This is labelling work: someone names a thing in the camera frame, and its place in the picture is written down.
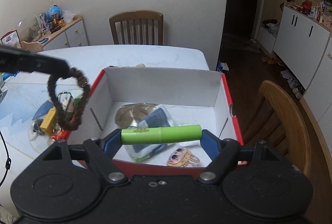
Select blue globe toy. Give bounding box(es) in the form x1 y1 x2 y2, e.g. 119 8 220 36
47 5 61 21

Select red white cardboard box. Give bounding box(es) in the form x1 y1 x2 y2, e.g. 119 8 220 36
67 67 242 176

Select yellow small box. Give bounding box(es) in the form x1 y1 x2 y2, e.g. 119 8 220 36
40 108 57 136

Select small blue box on floor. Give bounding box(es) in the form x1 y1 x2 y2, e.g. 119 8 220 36
216 61 229 74

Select gold foil packet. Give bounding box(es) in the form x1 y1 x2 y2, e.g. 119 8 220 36
115 103 157 129

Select brown braided bracelet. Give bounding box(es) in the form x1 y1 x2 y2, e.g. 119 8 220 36
47 67 91 132

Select white wall cabinets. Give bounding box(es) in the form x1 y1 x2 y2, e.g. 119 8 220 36
255 0 332 123

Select blue white packet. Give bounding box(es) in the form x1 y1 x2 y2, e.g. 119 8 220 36
125 103 177 162

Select dark wooden chair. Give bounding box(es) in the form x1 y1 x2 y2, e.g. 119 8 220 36
109 10 164 46

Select green white plush charm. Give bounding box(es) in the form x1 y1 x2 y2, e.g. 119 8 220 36
57 90 83 121

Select white sideboard cabinet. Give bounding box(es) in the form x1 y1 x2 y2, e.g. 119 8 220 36
20 15 90 52

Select cartoon girl sticker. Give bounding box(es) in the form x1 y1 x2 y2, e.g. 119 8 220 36
167 148 200 168

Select light wooden chair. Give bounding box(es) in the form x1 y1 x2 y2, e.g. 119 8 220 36
241 80 311 177

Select green tube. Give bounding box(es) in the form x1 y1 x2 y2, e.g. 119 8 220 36
121 125 202 145

